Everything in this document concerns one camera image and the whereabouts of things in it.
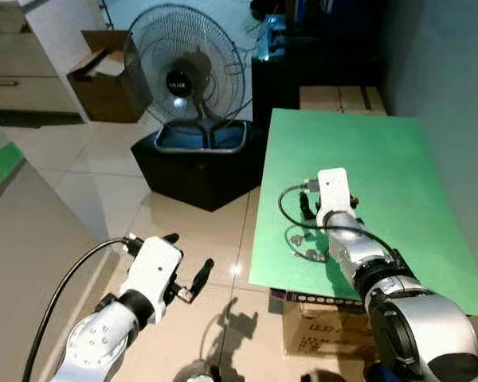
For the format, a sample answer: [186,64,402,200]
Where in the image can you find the silver key bunch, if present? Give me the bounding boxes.
[285,226,329,263]

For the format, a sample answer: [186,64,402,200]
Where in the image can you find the black angular bin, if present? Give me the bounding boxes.
[131,121,265,212]

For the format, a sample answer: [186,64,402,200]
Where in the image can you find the green corrugated plastic sheet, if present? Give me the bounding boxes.
[248,108,478,318]

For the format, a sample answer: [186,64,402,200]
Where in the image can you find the grey left robot leg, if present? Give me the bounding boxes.
[174,360,224,382]

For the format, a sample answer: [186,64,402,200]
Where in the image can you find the grey robot leg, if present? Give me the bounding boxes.
[174,360,224,382]
[301,368,343,382]

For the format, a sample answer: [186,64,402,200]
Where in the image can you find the black flat box with dots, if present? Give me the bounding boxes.
[269,288,366,308]

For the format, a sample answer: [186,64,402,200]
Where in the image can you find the closed brown cardboard box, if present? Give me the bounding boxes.
[300,85,387,116]

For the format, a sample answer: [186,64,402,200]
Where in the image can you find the brown printed cardboard box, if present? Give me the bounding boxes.
[283,290,379,359]

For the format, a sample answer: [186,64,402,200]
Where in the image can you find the black cabinet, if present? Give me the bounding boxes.
[251,0,387,132]

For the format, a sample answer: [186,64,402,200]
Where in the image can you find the grey right robot leg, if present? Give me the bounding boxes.
[301,368,343,382]

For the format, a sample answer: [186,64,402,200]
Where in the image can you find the open brown cardboard box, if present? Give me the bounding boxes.
[67,30,144,124]

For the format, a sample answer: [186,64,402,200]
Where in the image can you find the black standing fan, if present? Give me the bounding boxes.
[124,3,250,154]

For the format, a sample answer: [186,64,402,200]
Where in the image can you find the pale clear plastic container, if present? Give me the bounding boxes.
[257,20,292,61]

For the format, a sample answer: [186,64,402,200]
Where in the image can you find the beige drawer cabinet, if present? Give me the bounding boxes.
[0,0,84,116]

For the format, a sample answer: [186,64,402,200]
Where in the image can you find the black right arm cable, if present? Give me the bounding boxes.
[277,180,407,275]

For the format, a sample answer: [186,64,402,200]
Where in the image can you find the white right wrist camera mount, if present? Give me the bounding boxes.
[316,168,351,228]

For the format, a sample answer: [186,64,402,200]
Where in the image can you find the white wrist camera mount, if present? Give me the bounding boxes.
[119,236,183,305]
[316,168,351,228]

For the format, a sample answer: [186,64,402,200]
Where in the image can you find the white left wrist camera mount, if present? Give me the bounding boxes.
[119,236,183,305]

